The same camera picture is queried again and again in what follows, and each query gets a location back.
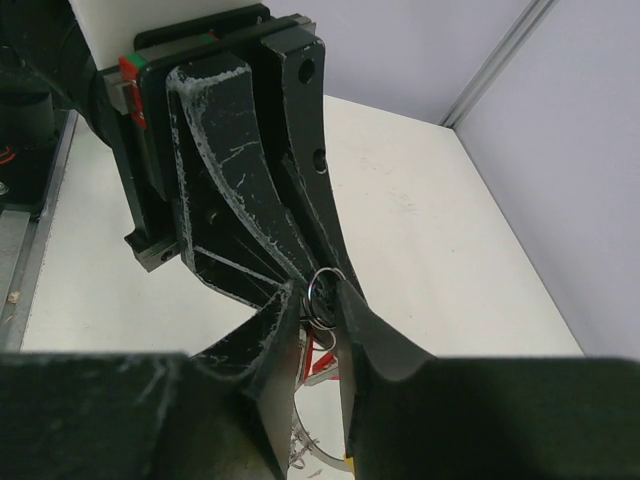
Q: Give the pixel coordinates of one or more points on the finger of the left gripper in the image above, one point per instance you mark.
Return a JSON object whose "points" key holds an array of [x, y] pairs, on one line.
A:
{"points": [[234, 233], [291, 103]]}

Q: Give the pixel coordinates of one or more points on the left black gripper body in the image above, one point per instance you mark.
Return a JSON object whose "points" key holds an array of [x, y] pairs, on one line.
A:
{"points": [[140, 130]]}

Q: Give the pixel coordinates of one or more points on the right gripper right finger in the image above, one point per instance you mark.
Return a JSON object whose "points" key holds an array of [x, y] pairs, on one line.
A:
{"points": [[408, 414]]}

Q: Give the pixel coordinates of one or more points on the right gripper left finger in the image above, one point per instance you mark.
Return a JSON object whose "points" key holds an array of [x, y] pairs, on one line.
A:
{"points": [[225, 413]]}

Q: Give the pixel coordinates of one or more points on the red tagged key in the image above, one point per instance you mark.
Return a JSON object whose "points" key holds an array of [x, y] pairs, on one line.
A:
{"points": [[314, 372]]}

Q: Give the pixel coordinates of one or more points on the keyring with yellow handle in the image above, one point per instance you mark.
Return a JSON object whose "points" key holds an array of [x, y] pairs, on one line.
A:
{"points": [[322, 333]]}

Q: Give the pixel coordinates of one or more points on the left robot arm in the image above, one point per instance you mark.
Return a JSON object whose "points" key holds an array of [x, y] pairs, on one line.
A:
{"points": [[45, 48]]}

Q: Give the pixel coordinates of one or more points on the right aluminium frame post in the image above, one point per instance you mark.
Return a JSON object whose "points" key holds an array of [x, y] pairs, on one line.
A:
{"points": [[505, 50]]}

